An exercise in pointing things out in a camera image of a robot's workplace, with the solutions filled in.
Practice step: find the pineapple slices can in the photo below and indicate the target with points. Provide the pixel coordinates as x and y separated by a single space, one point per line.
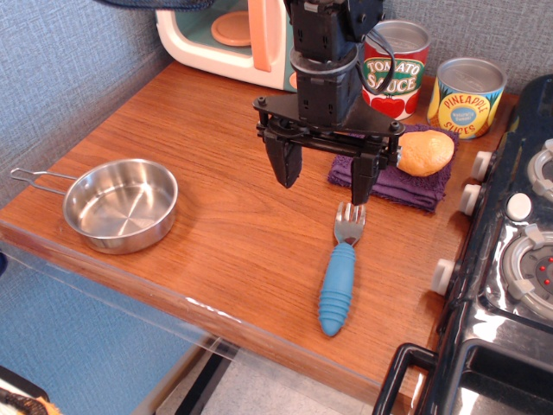
466 96

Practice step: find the white stove knob rear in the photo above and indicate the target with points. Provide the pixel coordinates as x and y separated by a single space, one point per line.
480 165

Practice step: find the white stove knob front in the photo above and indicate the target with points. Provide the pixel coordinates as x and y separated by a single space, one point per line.
443 272

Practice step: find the blue handled fork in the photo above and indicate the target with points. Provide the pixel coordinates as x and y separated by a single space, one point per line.
337 289

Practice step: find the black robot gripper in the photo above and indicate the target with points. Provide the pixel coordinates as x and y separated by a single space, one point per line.
328 115

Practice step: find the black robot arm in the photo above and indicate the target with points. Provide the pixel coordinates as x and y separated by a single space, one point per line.
329 40

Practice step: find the black toy stove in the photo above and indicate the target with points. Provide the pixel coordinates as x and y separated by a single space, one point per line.
494 354

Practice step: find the white stove knob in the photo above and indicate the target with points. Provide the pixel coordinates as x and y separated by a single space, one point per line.
443 272
480 165
469 198

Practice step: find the purple folded cloth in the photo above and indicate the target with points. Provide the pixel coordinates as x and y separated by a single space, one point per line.
419 192

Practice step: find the tomato sauce can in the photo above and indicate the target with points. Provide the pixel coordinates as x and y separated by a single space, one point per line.
395 77

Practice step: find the clear acrylic table guard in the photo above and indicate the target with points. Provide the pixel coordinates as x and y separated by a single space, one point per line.
95 350

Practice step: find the stainless steel pot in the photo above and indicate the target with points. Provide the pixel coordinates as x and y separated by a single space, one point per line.
119 207

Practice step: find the toy chicken drumstick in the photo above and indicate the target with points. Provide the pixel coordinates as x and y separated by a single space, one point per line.
424 153

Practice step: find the toy microwave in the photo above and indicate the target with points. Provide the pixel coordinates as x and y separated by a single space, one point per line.
248 41

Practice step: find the white stove knob middle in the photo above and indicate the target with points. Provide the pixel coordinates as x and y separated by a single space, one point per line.
469 198

